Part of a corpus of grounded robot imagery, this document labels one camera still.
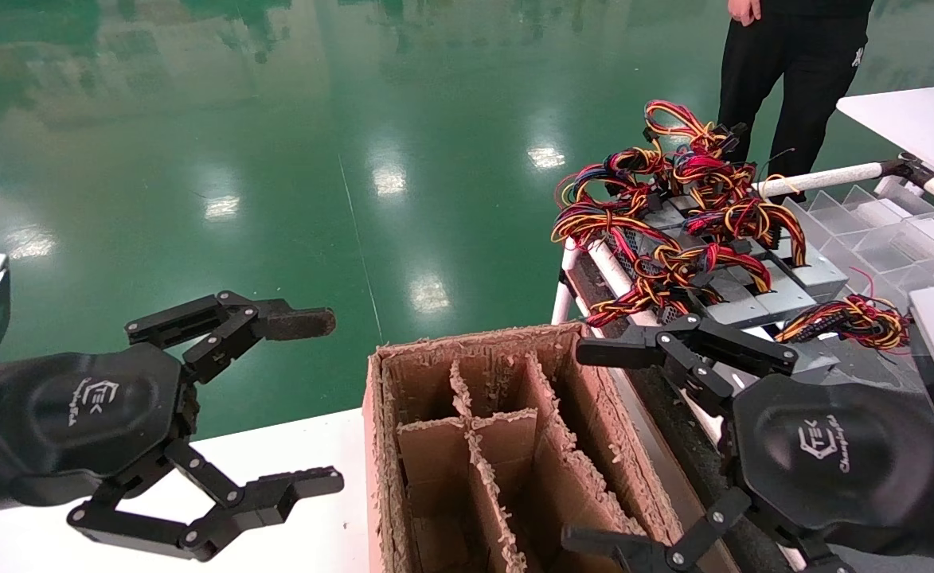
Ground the white cart leg pipe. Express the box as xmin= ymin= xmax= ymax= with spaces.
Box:
xmin=550 ymin=247 xmax=579 ymax=327

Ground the red yellow wire harness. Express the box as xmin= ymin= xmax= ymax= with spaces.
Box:
xmin=643 ymin=99 xmax=748 ymax=160
xmin=586 ymin=243 xmax=774 ymax=329
xmin=550 ymin=147 xmax=674 ymax=248
xmin=674 ymin=155 xmax=808 ymax=267

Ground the grey metal power supply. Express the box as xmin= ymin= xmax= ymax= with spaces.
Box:
xmin=769 ymin=239 xmax=850 ymax=307
xmin=606 ymin=191 xmax=722 ymax=263
xmin=753 ymin=275 xmax=819 ymax=327

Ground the dark grey cart deck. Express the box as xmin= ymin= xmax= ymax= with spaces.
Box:
xmin=570 ymin=251 xmax=913 ymax=573

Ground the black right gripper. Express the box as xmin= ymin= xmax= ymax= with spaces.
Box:
xmin=560 ymin=312 xmax=934 ymax=573

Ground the clear acrylic divider tray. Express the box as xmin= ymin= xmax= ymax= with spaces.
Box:
xmin=781 ymin=183 xmax=934 ymax=319

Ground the power supply with wire bundle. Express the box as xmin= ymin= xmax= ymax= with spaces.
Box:
xmin=776 ymin=267 xmax=913 ymax=384

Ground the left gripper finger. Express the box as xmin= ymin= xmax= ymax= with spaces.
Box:
xmin=124 ymin=290 xmax=337 ymax=384

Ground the white table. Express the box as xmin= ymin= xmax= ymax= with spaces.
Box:
xmin=837 ymin=84 xmax=934 ymax=193

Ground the worn brown cardboard box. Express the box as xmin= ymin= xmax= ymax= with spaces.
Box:
xmin=361 ymin=321 xmax=702 ymax=573

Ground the bystander in black clothes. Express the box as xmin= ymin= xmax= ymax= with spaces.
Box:
xmin=717 ymin=0 xmax=880 ymax=204

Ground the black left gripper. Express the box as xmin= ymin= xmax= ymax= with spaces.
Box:
xmin=0 ymin=344 xmax=346 ymax=563

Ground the cardboard divider insert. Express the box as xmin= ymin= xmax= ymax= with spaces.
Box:
xmin=395 ymin=354 xmax=651 ymax=573

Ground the black pipe joint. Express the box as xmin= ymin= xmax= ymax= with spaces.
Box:
xmin=881 ymin=153 xmax=934 ymax=188

